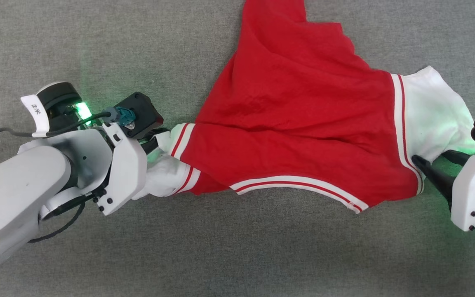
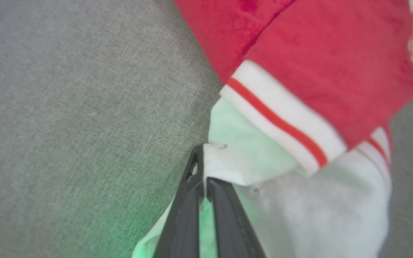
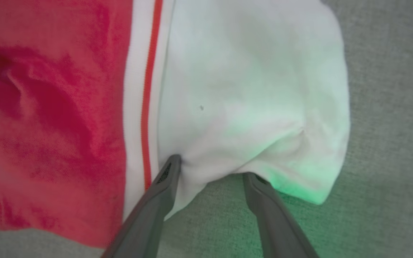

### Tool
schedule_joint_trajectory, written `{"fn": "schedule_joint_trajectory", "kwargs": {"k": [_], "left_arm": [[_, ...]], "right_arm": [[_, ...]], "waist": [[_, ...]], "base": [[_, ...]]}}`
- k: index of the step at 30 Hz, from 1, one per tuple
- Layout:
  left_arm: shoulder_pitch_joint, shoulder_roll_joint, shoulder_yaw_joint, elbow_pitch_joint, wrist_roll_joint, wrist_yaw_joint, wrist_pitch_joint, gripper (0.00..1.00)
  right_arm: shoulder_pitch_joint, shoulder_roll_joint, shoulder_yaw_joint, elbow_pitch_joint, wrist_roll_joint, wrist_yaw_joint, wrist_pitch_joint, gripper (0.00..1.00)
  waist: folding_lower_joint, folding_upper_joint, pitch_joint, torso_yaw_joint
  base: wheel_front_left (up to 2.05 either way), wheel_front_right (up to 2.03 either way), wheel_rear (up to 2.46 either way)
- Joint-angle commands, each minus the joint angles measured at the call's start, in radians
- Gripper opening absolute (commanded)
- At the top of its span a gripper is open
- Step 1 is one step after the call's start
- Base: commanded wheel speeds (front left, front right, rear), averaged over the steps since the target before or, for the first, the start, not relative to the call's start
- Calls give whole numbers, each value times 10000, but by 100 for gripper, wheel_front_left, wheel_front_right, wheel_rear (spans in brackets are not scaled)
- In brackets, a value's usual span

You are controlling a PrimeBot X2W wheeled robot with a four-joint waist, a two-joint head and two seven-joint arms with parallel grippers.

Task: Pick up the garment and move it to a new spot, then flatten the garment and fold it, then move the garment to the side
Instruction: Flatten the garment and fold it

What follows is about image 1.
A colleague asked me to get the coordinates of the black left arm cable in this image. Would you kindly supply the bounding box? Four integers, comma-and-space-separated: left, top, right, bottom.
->
27, 188, 107, 244

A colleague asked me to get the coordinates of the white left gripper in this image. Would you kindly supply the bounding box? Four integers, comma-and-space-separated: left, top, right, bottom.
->
96, 123, 170, 216

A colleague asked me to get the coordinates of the grey fabric sofa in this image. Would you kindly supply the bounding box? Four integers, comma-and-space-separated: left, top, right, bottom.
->
0, 0, 475, 297

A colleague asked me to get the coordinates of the red and white garment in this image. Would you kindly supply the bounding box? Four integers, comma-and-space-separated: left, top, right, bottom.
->
132, 0, 475, 214

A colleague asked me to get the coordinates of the black cable with teal connector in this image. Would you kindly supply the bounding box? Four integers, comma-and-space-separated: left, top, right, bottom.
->
0, 106, 136, 173

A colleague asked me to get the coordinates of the white cable tag label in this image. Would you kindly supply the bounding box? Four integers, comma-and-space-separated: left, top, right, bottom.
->
21, 94, 51, 138

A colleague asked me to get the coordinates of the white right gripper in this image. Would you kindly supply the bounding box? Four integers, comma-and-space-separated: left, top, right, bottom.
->
412, 148, 475, 236

